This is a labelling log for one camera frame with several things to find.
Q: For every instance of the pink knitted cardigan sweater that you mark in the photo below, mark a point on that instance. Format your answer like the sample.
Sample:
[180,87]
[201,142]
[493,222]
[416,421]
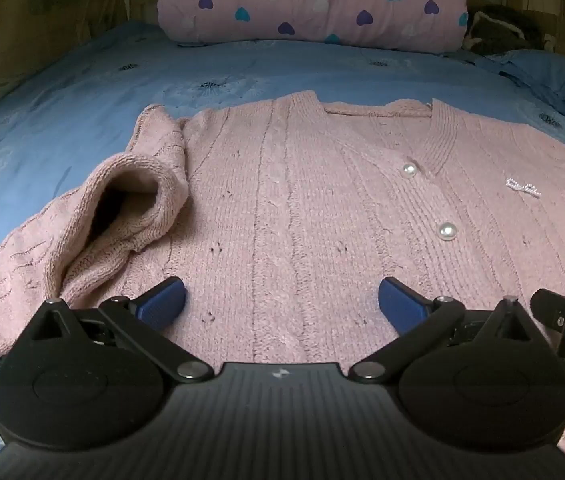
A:
[287,210]

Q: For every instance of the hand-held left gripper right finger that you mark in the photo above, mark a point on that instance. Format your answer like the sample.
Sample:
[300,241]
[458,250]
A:
[401,304]

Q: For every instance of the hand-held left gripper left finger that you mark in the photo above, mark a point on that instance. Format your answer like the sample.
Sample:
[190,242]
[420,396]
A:
[166,300]

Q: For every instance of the blue floral bed sheet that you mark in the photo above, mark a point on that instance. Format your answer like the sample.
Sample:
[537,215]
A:
[62,110]

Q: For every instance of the pink heart-patterned pillow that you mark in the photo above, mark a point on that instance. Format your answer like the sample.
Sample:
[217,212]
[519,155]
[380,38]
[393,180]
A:
[312,5]

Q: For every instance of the sheer mosquito net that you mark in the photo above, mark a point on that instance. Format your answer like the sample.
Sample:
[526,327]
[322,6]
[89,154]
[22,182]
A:
[22,25]

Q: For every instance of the dark plush cloth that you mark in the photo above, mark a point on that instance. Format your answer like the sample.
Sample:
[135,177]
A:
[505,30]

